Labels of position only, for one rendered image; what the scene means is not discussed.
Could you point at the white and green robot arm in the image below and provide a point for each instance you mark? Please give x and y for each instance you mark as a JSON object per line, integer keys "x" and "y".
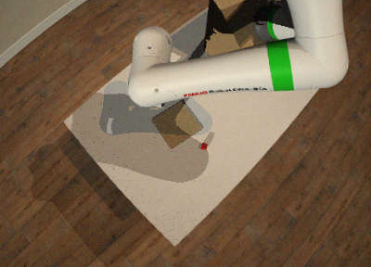
{"x": 315, "y": 56}

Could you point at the brown textured mat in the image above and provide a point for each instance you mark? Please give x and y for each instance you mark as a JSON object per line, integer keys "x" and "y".
{"x": 176, "y": 124}

